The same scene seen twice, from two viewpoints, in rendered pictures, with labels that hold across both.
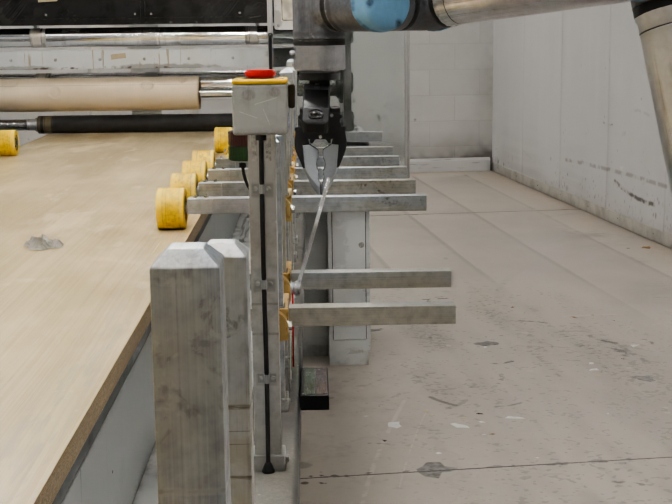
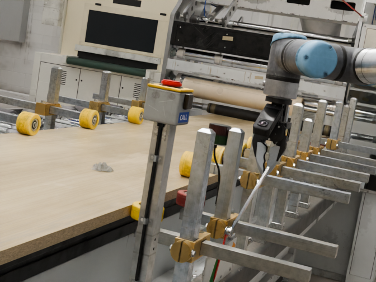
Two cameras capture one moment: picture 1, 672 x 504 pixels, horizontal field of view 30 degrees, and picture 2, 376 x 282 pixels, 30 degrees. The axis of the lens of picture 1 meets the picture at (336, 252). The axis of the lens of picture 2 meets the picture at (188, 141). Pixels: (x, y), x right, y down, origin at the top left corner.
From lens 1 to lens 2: 57 cm
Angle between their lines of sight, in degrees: 21
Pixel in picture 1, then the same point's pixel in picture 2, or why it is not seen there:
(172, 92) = not seen: hidden behind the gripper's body
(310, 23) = (275, 65)
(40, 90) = (212, 88)
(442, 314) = (299, 274)
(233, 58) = (324, 91)
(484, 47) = not seen: outside the picture
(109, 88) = (250, 94)
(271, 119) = (167, 113)
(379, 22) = (310, 71)
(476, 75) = not seen: outside the picture
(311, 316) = (214, 252)
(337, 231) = (366, 208)
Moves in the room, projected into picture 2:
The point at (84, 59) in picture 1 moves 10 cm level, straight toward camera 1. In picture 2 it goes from (239, 75) to (238, 76)
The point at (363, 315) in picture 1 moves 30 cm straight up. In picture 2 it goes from (247, 260) to (270, 132)
